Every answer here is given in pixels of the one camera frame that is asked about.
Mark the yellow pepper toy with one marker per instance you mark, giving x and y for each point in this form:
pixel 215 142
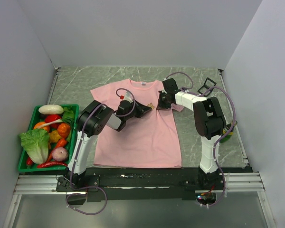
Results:
pixel 54 137

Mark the red tomato toy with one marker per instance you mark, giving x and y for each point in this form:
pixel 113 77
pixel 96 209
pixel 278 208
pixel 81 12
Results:
pixel 51 118

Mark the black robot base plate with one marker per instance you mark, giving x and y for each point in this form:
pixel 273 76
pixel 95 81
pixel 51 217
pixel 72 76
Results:
pixel 97 184

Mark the green lettuce toy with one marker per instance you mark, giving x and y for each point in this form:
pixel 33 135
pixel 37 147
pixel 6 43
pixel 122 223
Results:
pixel 35 143

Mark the pink t-shirt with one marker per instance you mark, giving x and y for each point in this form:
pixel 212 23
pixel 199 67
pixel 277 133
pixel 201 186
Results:
pixel 147 142

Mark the white radish toy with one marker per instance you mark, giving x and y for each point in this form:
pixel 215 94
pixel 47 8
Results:
pixel 51 109

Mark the orange fruit toy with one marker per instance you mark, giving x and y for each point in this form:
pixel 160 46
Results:
pixel 42 125

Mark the orange carrot toy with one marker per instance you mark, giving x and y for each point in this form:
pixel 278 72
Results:
pixel 64 131

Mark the green plastic crate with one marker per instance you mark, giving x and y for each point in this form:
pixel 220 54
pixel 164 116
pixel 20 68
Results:
pixel 37 117

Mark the green glass bottle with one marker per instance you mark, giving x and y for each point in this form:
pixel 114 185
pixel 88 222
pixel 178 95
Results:
pixel 228 128

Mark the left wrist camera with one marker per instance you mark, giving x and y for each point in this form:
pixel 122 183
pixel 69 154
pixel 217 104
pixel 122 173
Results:
pixel 127 97

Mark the aluminium table edge rail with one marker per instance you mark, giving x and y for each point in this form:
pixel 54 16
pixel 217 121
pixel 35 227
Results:
pixel 57 72

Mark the red chili pepper toy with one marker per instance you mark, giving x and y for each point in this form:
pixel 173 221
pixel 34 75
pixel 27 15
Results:
pixel 49 164

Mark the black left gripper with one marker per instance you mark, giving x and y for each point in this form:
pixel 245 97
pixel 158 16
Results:
pixel 141 109

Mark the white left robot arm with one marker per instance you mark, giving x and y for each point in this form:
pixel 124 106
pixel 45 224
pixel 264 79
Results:
pixel 89 124

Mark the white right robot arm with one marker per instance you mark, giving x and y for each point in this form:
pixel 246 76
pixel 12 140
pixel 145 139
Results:
pixel 209 123

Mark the purple onion toy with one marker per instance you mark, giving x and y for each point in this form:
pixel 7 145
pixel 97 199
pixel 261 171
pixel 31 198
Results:
pixel 60 154

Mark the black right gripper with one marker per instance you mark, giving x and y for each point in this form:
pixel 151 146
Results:
pixel 160 106

